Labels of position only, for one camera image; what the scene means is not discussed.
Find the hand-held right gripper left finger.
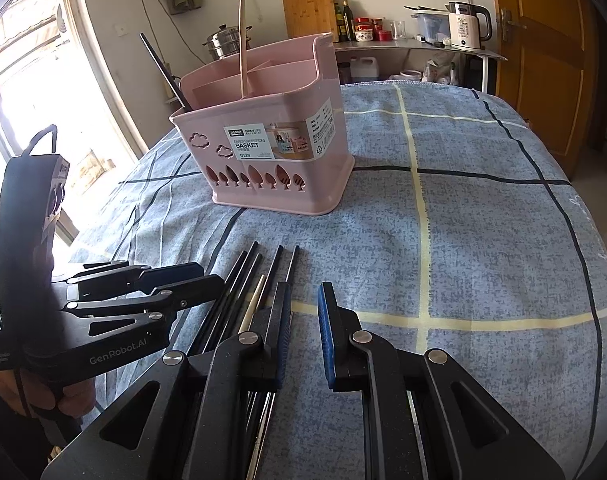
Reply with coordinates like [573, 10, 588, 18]
[40, 281, 293, 480]

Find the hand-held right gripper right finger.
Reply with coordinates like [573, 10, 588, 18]
[318, 281, 567, 480]

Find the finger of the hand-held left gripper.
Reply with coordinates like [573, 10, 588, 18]
[64, 260, 205, 301]
[61, 274, 227, 340]

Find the pink plastic utensil basket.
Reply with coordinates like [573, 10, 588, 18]
[170, 31, 355, 218]

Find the person's left forearm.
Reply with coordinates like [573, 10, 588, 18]
[0, 370, 59, 480]

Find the person's left hand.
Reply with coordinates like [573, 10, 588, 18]
[0, 366, 97, 421]

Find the blue plaid blanket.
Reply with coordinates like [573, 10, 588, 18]
[66, 80, 607, 480]

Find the white framed window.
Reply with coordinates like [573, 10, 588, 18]
[0, 0, 149, 281]

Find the steel steamer pot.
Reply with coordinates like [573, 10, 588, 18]
[204, 24, 254, 61]

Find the round window vent fan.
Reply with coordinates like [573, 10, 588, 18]
[55, 4, 70, 43]

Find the white plastic jug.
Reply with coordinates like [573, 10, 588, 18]
[350, 56, 379, 82]

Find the crumpled plastic bag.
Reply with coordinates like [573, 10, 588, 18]
[423, 57, 459, 86]

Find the bamboo cutting board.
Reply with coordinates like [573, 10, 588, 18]
[282, 0, 340, 43]

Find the metal kitchen shelf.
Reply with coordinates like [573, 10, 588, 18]
[331, 37, 508, 93]

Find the water filter pitcher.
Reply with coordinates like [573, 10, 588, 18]
[412, 9, 451, 45]

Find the white electric kettle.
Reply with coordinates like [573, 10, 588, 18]
[444, 1, 493, 51]

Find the wooden door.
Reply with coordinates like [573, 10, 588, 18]
[486, 0, 607, 171]

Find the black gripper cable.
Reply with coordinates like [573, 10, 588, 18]
[21, 124, 60, 158]

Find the black wall cable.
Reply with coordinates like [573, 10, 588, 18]
[134, 0, 209, 61]

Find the metal door handle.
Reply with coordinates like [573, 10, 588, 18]
[501, 7, 528, 43]

